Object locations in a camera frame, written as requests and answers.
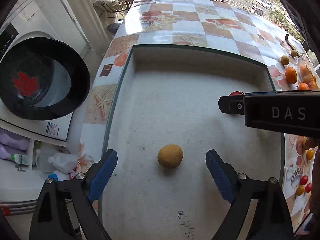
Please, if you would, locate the large brown longan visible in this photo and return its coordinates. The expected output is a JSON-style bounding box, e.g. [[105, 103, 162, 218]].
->
[[157, 144, 183, 169]]

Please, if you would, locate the red cherry tomato with stem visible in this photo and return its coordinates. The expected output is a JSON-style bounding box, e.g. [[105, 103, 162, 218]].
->
[[229, 91, 244, 96]]

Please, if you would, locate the yellow cherry tomato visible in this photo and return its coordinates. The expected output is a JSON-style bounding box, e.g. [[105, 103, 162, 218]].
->
[[306, 149, 315, 161], [296, 184, 305, 196]]

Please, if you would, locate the person right hand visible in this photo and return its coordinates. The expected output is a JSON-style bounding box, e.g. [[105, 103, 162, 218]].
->
[[309, 149, 320, 221]]

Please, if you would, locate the orange mandarin right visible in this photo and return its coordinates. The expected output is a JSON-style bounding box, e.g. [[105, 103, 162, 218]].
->
[[298, 82, 310, 90]]

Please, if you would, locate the orange mandarin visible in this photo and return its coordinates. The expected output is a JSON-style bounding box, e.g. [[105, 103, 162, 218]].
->
[[285, 67, 298, 84], [298, 82, 310, 90]]

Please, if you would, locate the clear plastic bottle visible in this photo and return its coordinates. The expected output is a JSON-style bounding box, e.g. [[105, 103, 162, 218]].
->
[[48, 152, 78, 173]]

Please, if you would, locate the clear glass fruit bowl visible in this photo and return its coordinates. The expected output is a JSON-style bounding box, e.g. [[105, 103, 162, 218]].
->
[[298, 53, 319, 90]]

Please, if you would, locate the orange mandarin left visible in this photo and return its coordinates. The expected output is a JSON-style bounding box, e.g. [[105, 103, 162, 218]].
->
[[285, 67, 298, 84]]

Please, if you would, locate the yellow cherry tomato on rose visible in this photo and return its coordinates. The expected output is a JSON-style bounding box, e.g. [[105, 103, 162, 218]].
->
[[306, 149, 315, 161]]

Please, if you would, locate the green brown longan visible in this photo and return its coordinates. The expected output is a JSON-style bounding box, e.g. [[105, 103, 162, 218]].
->
[[280, 55, 290, 66]]

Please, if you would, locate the longan behind bowl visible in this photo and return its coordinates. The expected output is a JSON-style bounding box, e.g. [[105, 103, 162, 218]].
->
[[291, 50, 297, 57]]

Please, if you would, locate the purple detergent bottle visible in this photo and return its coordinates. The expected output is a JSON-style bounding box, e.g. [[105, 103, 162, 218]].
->
[[0, 128, 29, 151]]

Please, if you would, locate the white shallow tray box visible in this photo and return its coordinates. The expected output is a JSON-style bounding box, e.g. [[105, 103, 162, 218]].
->
[[102, 44, 285, 239]]

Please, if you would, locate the white washing machine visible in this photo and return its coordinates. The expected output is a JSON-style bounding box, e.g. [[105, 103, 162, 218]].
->
[[1, 0, 91, 146]]

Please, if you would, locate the checkered floral tablecloth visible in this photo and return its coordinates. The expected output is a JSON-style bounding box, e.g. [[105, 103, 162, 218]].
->
[[78, 0, 316, 228]]

